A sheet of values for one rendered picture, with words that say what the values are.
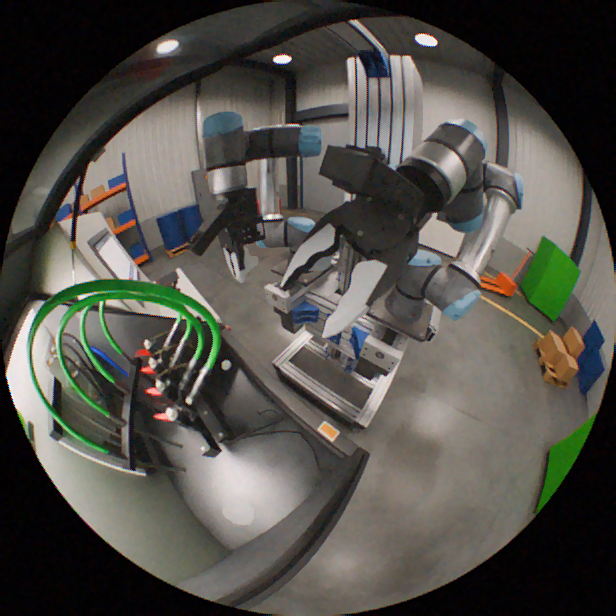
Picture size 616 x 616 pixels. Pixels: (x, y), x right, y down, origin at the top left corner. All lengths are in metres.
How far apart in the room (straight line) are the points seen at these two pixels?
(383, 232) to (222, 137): 0.30
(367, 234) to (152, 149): 6.95
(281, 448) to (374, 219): 0.62
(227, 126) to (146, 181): 6.46
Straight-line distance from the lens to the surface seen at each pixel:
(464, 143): 0.28
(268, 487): 0.64
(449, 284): 0.55
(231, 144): 0.36
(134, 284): 0.24
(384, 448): 1.57
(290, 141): 0.43
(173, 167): 7.03
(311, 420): 0.52
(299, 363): 1.45
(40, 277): 0.70
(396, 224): 0.18
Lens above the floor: 1.46
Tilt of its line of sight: 42 degrees down
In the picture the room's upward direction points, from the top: straight up
